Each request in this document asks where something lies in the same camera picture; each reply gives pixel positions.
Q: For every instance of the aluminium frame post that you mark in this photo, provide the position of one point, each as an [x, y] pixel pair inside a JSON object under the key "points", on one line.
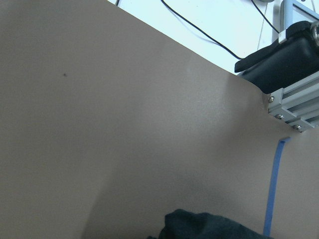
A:
{"points": [[298, 104]]}

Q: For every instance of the black graphic t-shirt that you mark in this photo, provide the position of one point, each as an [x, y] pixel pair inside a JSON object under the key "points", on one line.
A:
{"points": [[182, 224]]}

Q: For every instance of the black pouch on desk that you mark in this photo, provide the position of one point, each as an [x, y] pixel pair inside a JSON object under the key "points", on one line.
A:
{"points": [[289, 59]]}

